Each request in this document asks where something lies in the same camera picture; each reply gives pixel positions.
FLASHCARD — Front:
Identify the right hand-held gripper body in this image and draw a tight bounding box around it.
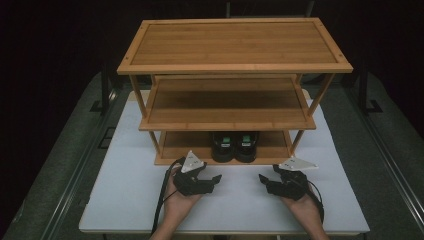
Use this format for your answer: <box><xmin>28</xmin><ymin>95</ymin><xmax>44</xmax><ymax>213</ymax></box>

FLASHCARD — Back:
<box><xmin>265</xmin><ymin>155</ymin><xmax>319</xmax><ymax>202</ymax></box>

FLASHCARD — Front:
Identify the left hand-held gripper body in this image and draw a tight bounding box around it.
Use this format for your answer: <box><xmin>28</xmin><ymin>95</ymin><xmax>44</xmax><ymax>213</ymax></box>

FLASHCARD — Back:
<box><xmin>171</xmin><ymin>150</ymin><xmax>215</xmax><ymax>197</ymax></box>

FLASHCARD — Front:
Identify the wooden shelf rack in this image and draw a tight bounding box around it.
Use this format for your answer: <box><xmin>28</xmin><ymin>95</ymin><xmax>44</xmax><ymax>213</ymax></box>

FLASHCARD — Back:
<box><xmin>116</xmin><ymin>17</ymin><xmax>354</xmax><ymax>167</ymax></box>

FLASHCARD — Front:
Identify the person's left hand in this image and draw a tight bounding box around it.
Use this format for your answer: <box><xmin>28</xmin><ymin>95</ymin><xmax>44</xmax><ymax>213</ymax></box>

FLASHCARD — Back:
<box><xmin>164</xmin><ymin>166</ymin><xmax>203</xmax><ymax>225</ymax></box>

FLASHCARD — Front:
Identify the person's right hand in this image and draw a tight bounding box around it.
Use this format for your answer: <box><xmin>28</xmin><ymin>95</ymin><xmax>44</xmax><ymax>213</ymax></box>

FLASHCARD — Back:
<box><xmin>279</xmin><ymin>186</ymin><xmax>324</xmax><ymax>229</ymax></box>

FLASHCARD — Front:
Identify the black metal stand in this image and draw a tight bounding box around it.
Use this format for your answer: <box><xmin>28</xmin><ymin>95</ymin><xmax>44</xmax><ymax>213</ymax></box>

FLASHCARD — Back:
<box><xmin>357</xmin><ymin>61</ymin><xmax>384</xmax><ymax>116</ymax></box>

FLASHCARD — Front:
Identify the black cable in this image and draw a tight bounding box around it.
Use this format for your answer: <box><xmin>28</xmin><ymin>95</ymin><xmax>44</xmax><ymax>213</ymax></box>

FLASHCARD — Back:
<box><xmin>150</xmin><ymin>157</ymin><xmax>186</xmax><ymax>236</ymax></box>
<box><xmin>289</xmin><ymin>178</ymin><xmax>325</xmax><ymax>225</ymax></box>

